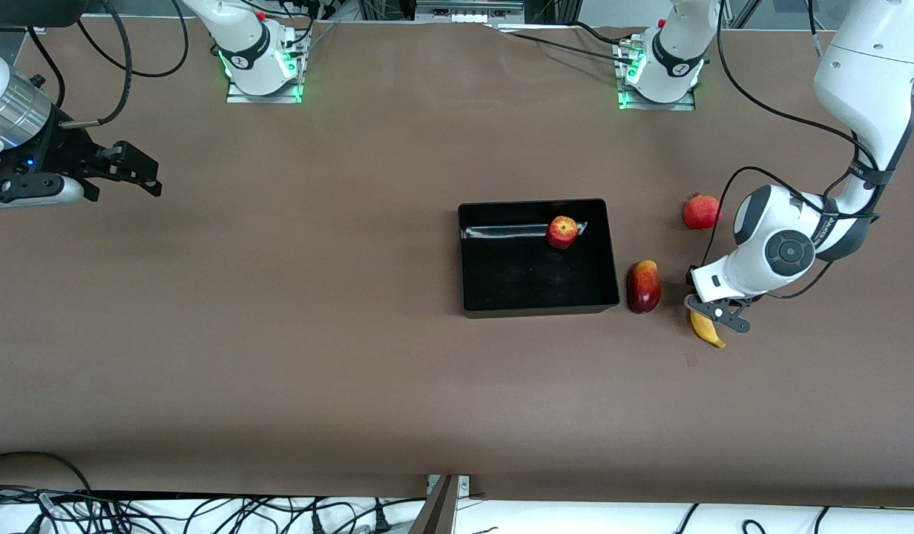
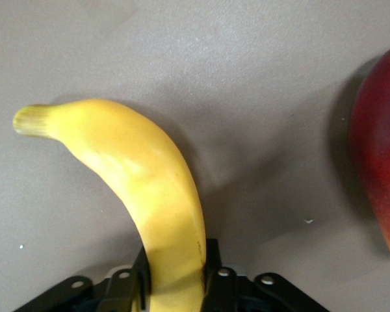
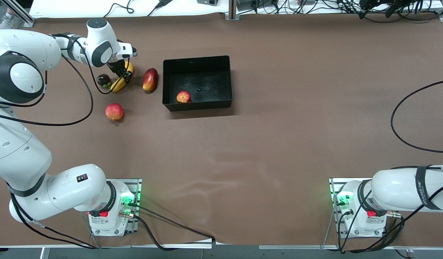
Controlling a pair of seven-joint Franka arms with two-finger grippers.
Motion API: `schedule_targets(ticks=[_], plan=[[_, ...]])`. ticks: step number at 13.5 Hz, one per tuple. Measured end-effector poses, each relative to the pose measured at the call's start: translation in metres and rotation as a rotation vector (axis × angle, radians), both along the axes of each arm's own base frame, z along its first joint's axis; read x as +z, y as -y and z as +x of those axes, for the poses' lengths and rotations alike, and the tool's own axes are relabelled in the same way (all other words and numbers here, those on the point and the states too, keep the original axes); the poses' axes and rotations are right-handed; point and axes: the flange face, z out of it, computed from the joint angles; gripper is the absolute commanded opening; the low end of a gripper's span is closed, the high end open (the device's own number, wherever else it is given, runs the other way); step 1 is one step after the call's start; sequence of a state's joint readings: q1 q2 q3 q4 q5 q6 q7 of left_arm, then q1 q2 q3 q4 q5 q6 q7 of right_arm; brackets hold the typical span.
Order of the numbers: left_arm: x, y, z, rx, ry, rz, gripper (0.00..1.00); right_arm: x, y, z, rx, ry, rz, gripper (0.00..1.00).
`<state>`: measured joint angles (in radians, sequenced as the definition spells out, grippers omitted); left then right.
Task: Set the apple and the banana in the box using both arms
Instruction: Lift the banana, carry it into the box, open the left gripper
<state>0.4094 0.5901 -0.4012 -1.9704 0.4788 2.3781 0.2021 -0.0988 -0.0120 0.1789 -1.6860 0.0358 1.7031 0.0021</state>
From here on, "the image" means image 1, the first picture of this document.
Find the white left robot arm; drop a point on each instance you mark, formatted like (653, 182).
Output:
(865, 67)

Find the white lower table surface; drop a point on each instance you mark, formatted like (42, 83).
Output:
(576, 519)

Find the yellow banana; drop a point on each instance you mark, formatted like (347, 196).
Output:
(713, 337)

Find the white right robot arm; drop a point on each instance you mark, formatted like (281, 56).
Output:
(249, 59)

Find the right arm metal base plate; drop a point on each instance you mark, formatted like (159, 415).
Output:
(238, 96)

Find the brown table cover sheet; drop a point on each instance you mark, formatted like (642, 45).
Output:
(353, 408)

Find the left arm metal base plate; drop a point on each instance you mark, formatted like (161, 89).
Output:
(687, 105)

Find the dark aluminium bar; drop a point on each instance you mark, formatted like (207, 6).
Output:
(436, 512)

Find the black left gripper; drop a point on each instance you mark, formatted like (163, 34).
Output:
(688, 278)

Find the red yellow mango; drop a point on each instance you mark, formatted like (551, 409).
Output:
(643, 288)

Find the red pomegranate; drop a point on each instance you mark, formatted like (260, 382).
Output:
(700, 213)

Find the black rectangular plastic box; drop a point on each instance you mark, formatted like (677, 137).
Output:
(538, 285)

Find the red yellow apple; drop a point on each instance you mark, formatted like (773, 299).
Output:
(562, 233)

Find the white power strip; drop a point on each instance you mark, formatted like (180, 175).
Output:
(468, 15)

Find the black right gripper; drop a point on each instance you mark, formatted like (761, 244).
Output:
(58, 150)

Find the silver metal bracket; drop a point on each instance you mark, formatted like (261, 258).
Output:
(464, 486)

